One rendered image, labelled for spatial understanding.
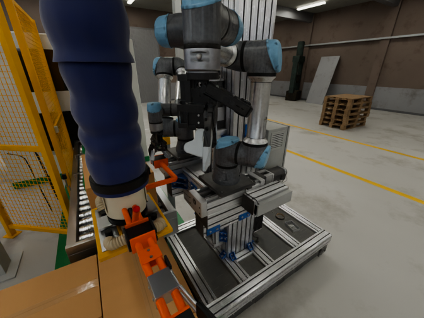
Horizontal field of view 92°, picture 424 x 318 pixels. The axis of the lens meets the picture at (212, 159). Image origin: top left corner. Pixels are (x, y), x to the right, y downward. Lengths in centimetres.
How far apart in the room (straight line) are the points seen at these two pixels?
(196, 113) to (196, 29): 16
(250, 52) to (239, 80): 30
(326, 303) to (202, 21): 194
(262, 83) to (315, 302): 163
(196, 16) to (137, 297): 119
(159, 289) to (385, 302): 187
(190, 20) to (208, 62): 7
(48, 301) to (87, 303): 20
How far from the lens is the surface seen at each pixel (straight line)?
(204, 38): 44
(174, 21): 59
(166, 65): 151
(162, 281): 64
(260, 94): 89
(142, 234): 75
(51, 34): 79
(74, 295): 140
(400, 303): 230
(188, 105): 45
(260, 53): 87
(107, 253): 93
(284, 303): 192
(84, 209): 199
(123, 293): 131
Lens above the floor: 158
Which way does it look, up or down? 24 degrees down
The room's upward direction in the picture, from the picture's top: straight up
